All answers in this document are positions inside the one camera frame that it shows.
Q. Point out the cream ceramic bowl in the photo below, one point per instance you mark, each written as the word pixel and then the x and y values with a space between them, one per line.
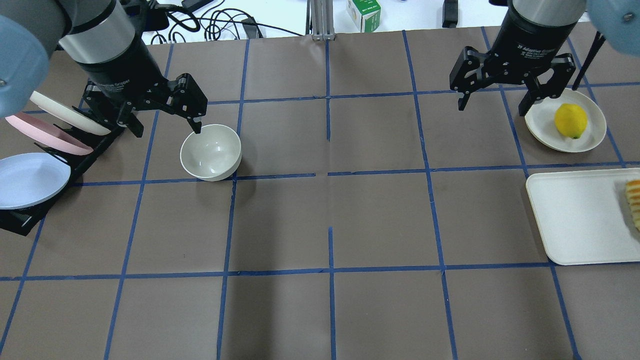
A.
pixel 212 155

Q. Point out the aluminium frame post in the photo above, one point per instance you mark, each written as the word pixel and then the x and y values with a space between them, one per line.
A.
pixel 320 20

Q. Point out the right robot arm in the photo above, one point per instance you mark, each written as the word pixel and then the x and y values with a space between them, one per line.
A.
pixel 616 20

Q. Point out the light blue plate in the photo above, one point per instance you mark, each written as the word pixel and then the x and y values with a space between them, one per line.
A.
pixel 29 179

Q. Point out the black plate rack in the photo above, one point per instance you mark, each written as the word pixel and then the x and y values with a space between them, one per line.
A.
pixel 22 221

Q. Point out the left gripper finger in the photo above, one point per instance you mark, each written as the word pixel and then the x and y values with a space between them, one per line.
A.
pixel 111 113
pixel 187 100

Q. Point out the yellow lemon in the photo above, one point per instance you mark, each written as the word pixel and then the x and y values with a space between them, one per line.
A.
pixel 571 120

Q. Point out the pink plate in rack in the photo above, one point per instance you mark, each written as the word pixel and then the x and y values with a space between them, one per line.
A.
pixel 48 134

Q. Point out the green white carton box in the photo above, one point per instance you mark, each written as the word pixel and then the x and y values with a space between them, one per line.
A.
pixel 365 14

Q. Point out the cream rectangular tray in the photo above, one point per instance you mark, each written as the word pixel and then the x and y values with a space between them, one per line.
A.
pixel 583 217

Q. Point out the cream round plate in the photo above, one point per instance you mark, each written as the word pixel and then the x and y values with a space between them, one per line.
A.
pixel 540 122

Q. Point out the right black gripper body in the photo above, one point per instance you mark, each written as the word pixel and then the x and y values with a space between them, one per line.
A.
pixel 530 35

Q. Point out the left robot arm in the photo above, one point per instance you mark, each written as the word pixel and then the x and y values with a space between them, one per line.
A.
pixel 100 37

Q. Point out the cream plate in rack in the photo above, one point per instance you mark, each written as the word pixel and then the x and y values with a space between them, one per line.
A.
pixel 68 115

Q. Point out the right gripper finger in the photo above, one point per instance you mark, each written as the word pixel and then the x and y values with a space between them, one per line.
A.
pixel 473 71
pixel 562 67

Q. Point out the black power adapter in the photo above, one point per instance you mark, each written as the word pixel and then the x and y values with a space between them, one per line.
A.
pixel 450 13

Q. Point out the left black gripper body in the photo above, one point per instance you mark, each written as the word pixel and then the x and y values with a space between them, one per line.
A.
pixel 123 71

